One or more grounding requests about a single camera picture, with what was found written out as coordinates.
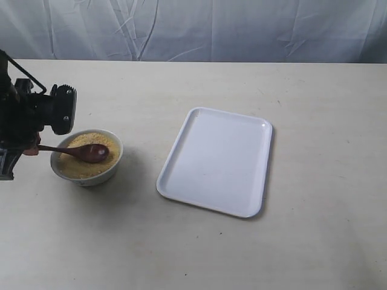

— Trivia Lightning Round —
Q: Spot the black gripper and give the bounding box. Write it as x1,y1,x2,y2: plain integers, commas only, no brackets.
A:
1,50,45,181

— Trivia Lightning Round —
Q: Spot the dark red wooden spoon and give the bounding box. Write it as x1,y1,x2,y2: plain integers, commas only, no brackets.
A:
37,144,109,164

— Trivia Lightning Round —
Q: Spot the yellow grainy food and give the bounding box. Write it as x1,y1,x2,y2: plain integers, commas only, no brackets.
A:
57,132,120,179

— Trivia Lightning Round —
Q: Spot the white ceramic bowl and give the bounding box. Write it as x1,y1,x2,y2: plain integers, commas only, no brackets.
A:
50,129,123,187

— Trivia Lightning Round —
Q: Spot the white rectangular plastic tray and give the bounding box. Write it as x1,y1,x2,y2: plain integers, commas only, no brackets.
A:
156,107,273,218

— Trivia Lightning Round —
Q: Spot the grey wrinkled backdrop cloth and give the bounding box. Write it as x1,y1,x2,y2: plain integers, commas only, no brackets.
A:
1,1,386,63

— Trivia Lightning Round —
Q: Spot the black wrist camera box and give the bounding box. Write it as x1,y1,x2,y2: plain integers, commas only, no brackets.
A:
50,85,77,135

